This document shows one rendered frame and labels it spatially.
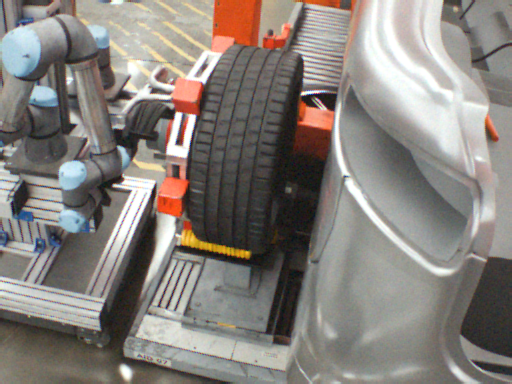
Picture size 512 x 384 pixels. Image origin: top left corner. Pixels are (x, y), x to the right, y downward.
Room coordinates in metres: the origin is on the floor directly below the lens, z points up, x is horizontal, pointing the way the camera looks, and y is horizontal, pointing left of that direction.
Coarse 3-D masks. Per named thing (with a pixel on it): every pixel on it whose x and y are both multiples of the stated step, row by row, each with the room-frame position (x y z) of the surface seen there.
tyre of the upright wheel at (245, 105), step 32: (224, 64) 1.56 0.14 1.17; (256, 64) 1.57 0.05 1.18; (288, 64) 1.59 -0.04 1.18; (224, 96) 1.45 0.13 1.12; (256, 96) 1.45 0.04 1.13; (288, 96) 1.46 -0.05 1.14; (224, 128) 1.37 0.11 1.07; (256, 128) 1.37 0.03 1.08; (192, 160) 1.34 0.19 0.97; (224, 160) 1.33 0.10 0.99; (256, 160) 1.33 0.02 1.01; (192, 192) 1.30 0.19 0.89; (224, 192) 1.29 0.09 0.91; (256, 192) 1.29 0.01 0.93; (192, 224) 1.32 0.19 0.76; (224, 224) 1.29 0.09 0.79; (256, 224) 1.28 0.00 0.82
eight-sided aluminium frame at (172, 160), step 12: (204, 60) 1.68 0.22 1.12; (216, 60) 1.68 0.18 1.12; (192, 72) 1.59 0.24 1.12; (204, 84) 1.53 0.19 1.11; (180, 120) 1.44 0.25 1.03; (192, 120) 1.44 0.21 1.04; (180, 132) 1.45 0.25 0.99; (192, 132) 1.42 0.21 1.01; (168, 144) 1.39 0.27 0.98; (180, 144) 1.41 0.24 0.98; (192, 144) 1.42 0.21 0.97; (168, 156) 1.37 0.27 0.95; (180, 156) 1.37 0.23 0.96; (168, 168) 1.37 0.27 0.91; (180, 168) 1.37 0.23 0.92
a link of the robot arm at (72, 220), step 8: (88, 200) 1.21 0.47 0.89; (64, 208) 1.18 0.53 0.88; (72, 208) 1.17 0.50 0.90; (80, 208) 1.17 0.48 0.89; (88, 208) 1.20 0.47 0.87; (64, 216) 1.15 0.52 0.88; (72, 216) 1.15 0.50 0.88; (80, 216) 1.16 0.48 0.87; (88, 216) 1.19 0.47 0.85; (64, 224) 1.15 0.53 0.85; (72, 224) 1.15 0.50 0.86; (80, 224) 1.15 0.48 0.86; (72, 232) 1.15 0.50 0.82
